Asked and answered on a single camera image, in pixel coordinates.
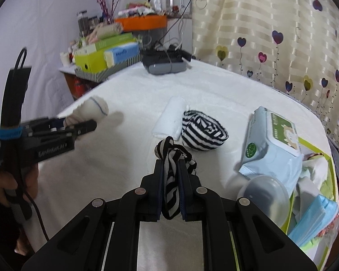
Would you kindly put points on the white folded towel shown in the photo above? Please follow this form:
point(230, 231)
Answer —
point(169, 118)

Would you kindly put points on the striped sock ball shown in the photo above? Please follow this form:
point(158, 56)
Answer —
point(169, 180)

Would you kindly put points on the dark cloth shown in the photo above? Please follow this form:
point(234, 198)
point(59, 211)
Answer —
point(336, 161)

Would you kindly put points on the beige rolled towel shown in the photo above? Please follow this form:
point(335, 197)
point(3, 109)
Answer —
point(108, 30)

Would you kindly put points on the grey bowl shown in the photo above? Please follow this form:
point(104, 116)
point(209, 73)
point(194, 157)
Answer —
point(260, 196)

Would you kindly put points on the light blue wet wipes pack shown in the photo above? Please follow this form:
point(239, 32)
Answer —
point(260, 146)

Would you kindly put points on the white paper cup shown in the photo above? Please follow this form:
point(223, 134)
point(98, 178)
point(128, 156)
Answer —
point(65, 58)

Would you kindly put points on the person's left forearm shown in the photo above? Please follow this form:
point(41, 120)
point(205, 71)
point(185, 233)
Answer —
point(2, 234)

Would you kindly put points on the cluttered side shelf boxes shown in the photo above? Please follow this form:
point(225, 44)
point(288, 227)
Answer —
point(90, 60)

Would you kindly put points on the black white striped tray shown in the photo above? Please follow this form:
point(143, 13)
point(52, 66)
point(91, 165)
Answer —
point(96, 74)

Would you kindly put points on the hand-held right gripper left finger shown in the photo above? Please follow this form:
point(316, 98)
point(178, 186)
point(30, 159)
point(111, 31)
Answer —
point(159, 192)

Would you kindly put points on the pile of small packets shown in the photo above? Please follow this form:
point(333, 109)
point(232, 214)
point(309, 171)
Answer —
point(141, 8)

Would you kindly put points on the grey and black device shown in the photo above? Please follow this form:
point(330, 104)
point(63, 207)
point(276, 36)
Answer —
point(163, 67)

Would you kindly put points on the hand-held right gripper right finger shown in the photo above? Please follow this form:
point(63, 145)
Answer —
point(183, 194)

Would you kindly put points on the cream sock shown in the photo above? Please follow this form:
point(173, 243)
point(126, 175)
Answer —
point(93, 107)

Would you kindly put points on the blue face mask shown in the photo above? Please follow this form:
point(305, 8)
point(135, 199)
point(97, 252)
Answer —
point(310, 220)

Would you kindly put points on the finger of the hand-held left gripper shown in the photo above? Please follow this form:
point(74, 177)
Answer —
point(86, 128)
point(45, 122)

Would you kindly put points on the blue and white tissue box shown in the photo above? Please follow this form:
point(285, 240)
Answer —
point(121, 55)

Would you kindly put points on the dark glass jar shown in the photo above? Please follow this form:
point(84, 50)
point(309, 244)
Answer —
point(82, 22)

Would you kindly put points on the clear plastic packet red print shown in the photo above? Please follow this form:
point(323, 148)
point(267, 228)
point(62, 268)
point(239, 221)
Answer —
point(335, 223)

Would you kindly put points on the orange box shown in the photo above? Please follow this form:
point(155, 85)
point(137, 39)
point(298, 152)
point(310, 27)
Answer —
point(141, 22)

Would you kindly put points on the cream curtain with hearts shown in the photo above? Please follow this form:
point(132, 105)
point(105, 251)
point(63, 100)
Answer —
point(257, 19)

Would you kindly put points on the person's left hand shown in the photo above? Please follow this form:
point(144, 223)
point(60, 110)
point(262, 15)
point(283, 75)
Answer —
point(0, 183)

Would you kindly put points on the pink rolled towel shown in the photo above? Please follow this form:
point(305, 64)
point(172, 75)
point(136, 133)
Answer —
point(91, 38)

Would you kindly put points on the white box with green rim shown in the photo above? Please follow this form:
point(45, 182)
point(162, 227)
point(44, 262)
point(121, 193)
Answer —
point(316, 149)

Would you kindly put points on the red bottle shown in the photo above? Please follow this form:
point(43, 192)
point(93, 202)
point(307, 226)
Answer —
point(78, 87)

